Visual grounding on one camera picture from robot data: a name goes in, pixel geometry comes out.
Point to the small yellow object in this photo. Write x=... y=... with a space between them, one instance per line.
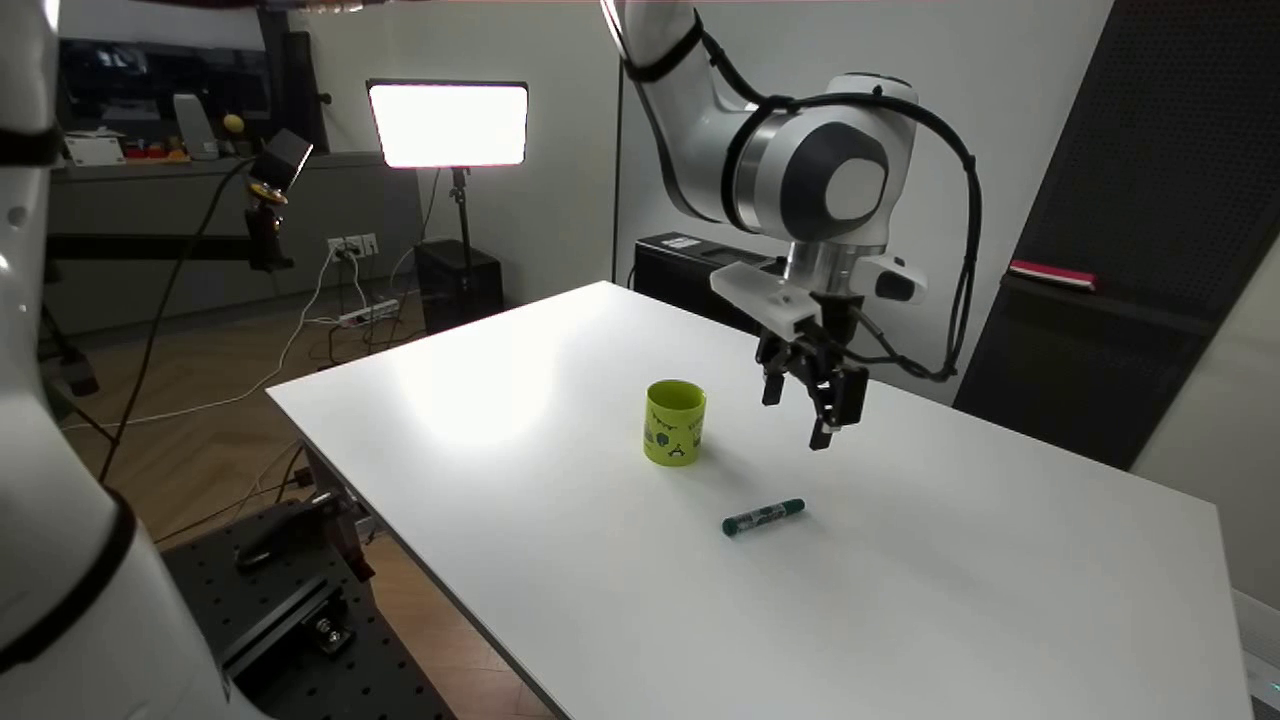
x=233 y=126

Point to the white power strip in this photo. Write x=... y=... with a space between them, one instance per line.
x=367 y=313

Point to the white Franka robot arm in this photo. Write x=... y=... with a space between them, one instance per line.
x=695 y=132

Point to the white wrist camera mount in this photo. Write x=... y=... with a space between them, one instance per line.
x=745 y=287

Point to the tall black cabinet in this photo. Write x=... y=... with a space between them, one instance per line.
x=1160 y=162

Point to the gray background desk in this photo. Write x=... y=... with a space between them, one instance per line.
x=175 y=287

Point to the white wall socket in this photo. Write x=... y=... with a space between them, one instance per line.
x=355 y=246

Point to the bright LED light panel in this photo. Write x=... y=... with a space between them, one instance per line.
x=445 y=126

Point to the small black box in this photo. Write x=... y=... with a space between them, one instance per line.
x=460 y=287

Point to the black table leg bracket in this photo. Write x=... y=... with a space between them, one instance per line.
x=349 y=534

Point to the black light stand pole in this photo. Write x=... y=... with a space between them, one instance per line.
x=460 y=207

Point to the pink label strip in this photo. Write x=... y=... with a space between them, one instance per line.
x=1053 y=272

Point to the black computer case, white label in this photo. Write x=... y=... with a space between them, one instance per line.
x=673 y=272

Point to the black camera on mount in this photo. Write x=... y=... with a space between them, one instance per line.
x=283 y=162

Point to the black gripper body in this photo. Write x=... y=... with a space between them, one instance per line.
x=825 y=343

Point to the black perforated breadboard base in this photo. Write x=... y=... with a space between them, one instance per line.
x=384 y=681

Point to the yellow-green mug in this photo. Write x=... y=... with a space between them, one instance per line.
x=673 y=434

